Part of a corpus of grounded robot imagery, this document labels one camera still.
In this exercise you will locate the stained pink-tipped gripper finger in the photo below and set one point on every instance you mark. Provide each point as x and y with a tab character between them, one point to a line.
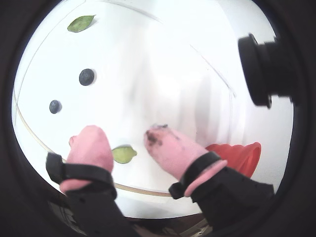
172	150

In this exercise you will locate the pink-tipped black gripper finger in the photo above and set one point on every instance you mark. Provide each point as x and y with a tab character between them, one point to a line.
91	148

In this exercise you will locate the dark blueberry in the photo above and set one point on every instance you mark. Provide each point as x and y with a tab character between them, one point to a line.
86	77
55	106

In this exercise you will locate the red collapsible silicone cup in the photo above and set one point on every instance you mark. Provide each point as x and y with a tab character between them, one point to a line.
237	158

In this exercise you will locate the green leaf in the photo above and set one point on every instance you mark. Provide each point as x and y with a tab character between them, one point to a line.
123	154
81	23

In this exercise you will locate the black camera lens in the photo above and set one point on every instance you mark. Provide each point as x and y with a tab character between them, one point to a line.
261	71

